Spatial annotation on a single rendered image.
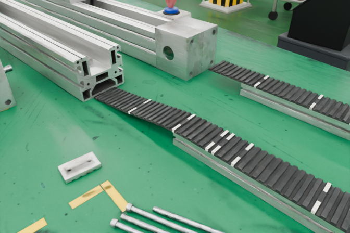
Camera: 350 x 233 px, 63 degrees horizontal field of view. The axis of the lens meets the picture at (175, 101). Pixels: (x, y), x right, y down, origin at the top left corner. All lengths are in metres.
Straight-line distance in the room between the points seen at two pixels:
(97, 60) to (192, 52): 0.19
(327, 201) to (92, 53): 0.47
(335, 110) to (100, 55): 0.42
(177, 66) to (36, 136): 0.30
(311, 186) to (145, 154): 0.22
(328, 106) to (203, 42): 0.26
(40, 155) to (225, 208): 0.27
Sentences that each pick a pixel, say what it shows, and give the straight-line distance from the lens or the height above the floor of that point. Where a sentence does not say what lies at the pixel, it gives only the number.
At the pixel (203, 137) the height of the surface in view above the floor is 0.82.
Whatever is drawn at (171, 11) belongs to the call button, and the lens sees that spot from 0.81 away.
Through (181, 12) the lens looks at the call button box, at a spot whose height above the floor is 0.84.
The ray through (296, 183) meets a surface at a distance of 0.37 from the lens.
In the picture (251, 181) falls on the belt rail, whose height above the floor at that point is 0.80.
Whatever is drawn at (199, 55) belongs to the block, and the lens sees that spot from 0.61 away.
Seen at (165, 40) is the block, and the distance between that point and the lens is 0.60.
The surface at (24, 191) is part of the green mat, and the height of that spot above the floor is 0.78.
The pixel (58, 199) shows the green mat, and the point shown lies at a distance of 0.40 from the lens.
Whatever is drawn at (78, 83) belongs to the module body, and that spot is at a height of 0.82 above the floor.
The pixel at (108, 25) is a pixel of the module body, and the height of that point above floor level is 0.84.
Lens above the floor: 1.08
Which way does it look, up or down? 34 degrees down
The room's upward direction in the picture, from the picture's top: straight up
